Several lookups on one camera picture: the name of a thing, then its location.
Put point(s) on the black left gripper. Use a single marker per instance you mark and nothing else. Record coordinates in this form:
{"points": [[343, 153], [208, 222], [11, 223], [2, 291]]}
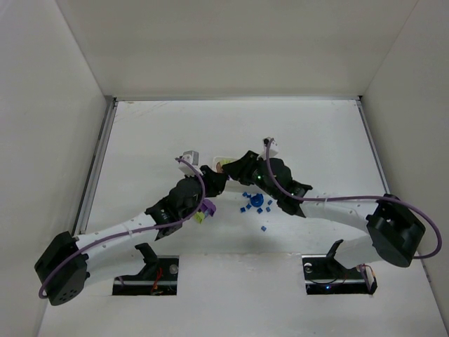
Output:
{"points": [[211, 180]]}

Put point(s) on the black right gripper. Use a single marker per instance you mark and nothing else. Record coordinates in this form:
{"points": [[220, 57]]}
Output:
{"points": [[243, 167]]}

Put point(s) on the purple round lego piece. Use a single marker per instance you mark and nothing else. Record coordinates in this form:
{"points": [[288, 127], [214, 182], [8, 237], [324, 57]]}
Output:
{"points": [[208, 208]]}

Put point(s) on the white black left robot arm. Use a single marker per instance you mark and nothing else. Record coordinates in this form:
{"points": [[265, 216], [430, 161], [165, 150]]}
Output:
{"points": [[70, 263]]}

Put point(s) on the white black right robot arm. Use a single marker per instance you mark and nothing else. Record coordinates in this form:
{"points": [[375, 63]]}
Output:
{"points": [[391, 231]]}

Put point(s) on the white three-compartment tray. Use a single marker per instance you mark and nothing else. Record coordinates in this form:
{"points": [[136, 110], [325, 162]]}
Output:
{"points": [[218, 168]]}

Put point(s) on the large blue arch lego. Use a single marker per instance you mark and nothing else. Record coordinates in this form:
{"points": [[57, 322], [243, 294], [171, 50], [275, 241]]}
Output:
{"points": [[257, 200]]}

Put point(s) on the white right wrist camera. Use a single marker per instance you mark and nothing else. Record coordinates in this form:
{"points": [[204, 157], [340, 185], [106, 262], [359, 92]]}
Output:
{"points": [[270, 148]]}

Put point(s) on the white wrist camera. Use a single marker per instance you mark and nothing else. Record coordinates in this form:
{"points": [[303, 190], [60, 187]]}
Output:
{"points": [[270, 148], [189, 163]]}

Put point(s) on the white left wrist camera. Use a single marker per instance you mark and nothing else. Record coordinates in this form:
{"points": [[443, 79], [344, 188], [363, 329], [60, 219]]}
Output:
{"points": [[189, 163]]}

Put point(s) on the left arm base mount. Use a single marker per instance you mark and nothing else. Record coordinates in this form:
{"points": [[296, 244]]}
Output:
{"points": [[157, 277]]}

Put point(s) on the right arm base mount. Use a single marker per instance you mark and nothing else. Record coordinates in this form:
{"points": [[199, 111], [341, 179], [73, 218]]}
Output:
{"points": [[323, 275]]}

